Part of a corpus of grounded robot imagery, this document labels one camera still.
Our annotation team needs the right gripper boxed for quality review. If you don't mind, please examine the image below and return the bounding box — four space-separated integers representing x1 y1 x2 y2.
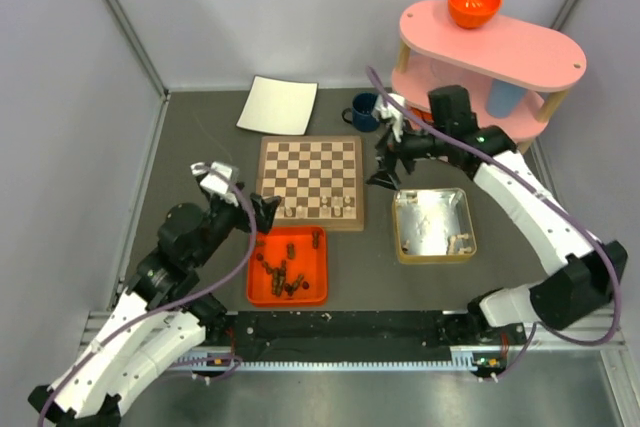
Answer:
364 115 449 192

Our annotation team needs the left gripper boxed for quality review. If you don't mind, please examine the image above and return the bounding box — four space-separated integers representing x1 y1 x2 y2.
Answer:
191 181 280 267

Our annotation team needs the white tall piece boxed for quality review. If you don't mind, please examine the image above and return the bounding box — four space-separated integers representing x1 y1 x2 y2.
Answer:
332 197 343 218

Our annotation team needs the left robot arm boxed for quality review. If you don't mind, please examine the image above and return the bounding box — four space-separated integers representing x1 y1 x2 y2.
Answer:
28 194 282 426

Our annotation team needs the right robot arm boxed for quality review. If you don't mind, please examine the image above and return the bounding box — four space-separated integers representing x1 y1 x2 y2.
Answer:
368 85 628 343

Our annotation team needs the dark rook chess piece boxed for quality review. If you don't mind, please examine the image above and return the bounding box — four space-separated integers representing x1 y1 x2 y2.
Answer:
286 243 296 260

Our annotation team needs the wooden chess board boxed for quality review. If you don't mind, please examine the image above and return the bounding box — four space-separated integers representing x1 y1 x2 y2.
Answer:
256 135 365 232

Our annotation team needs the dark long chess piece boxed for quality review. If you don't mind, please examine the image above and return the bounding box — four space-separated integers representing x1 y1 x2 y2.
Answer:
271 269 281 296

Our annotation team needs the orange plastic tray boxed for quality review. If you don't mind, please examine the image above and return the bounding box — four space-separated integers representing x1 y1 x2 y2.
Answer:
246 226 329 308

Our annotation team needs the dark blue enamel mug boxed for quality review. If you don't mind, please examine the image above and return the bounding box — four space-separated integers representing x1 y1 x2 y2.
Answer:
342 92 380 133

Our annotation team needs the white square plate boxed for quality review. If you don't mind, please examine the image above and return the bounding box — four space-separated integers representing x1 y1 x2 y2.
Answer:
236 75 318 136

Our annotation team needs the light blue plastic cup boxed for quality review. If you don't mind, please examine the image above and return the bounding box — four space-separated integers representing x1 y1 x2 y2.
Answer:
486 79 527 119

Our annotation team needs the pink three-tier shelf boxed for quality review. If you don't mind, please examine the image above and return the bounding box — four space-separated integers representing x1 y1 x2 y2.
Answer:
391 0 587 152

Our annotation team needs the orange plastic bowl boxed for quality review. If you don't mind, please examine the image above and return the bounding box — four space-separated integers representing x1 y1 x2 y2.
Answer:
447 0 502 30

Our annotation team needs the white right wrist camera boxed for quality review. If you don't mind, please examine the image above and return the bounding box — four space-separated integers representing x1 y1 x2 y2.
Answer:
372 95 404 142

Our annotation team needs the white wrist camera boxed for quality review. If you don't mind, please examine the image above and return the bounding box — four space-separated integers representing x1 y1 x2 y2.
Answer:
190 161 239 207
372 95 404 142

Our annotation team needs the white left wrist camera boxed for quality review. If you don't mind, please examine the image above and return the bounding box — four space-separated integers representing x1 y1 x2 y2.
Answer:
190 161 239 207

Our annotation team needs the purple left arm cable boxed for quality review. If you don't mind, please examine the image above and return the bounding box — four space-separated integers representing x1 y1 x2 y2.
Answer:
37 161 259 427

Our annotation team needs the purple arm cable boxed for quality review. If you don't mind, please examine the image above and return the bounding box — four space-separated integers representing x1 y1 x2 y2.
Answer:
365 65 622 383
37 161 259 427

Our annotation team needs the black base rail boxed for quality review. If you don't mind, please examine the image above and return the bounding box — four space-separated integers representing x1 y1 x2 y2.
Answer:
231 311 525 362

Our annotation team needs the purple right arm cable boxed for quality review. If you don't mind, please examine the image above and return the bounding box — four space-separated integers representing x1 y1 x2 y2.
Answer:
365 65 622 383

